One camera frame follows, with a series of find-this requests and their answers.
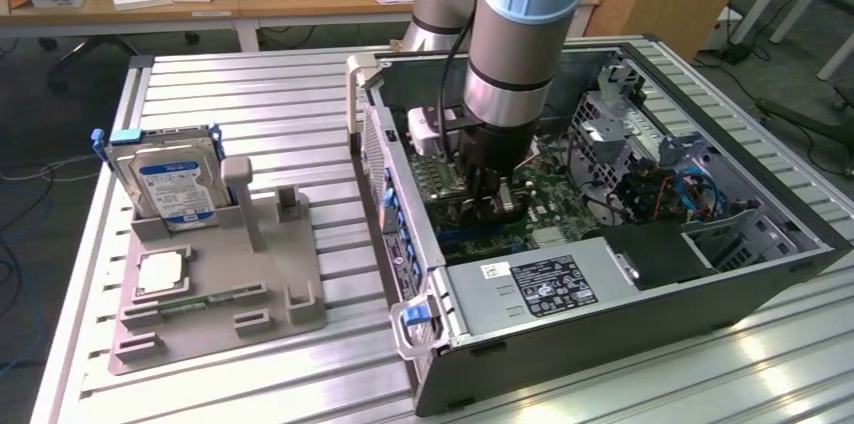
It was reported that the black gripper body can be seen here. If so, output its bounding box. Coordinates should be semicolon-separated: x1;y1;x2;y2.
457;121;539;186

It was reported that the black graphics card with fan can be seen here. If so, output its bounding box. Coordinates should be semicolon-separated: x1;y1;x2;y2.
425;193;535;234

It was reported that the green motherboard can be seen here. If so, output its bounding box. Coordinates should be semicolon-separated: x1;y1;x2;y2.
399;111;602;265

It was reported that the silver drive cage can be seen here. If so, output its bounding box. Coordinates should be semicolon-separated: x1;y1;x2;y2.
569;88;668;195

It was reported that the grey power supply unit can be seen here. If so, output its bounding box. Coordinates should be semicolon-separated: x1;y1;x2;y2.
444;236;642;335

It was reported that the black plastic shroud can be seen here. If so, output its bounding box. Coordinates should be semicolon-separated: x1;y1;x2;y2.
599;223;719;293

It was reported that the open black PC case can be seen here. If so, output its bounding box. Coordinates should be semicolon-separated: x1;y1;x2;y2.
345;41;854;418

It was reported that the black power adapter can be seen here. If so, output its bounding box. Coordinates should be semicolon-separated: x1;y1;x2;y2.
716;43;759;65

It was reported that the hard disk with blue caddy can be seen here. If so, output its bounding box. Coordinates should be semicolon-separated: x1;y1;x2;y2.
89;122;229;234

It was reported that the black floor stand base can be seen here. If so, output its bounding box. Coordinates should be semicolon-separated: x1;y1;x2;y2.
756;96;854;145

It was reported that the green RAM stick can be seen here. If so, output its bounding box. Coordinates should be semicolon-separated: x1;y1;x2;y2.
156;291;236;314

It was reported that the grey parts rack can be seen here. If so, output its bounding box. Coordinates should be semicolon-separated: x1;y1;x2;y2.
105;156;329;376

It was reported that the silver CPU chip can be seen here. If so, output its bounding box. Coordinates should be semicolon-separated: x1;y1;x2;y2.
136;253;187;295

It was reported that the black chair base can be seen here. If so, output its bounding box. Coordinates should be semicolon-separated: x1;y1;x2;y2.
38;33;201;93

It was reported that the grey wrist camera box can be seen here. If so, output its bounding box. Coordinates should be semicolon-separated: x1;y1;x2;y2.
404;106;468;156

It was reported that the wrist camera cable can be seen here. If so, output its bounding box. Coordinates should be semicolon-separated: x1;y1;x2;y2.
435;0;480;161

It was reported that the red wire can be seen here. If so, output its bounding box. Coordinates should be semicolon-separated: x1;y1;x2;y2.
655;171;675;215

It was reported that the blue wire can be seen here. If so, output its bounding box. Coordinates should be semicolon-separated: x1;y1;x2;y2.
672;168;730;221

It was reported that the white floor cable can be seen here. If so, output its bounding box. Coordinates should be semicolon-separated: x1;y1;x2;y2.
0;153;101;183

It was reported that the blue floor cable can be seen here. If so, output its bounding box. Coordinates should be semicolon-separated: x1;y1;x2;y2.
0;183;52;375

